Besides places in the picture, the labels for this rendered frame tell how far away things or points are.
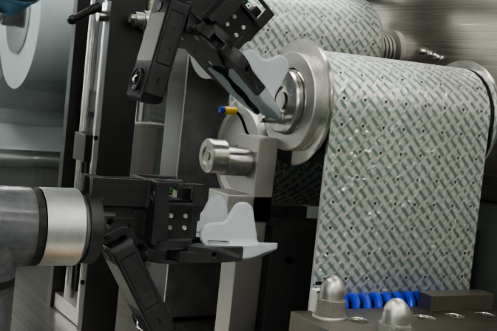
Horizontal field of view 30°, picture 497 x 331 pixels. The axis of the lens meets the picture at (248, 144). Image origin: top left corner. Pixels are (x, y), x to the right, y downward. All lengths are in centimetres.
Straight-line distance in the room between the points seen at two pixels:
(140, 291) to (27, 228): 14
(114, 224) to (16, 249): 10
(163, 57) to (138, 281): 23
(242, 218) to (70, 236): 18
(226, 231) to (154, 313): 11
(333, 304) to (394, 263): 16
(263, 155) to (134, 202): 22
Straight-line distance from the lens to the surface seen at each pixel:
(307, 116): 104
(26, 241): 87
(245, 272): 110
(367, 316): 102
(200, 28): 98
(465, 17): 136
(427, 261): 115
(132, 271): 92
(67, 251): 89
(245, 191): 110
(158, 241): 92
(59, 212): 88
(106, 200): 91
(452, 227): 117
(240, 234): 96
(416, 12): 144
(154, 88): 97
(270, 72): 103
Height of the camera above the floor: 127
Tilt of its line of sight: 4 degrees down
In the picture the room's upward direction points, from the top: 6 degrees clockwise
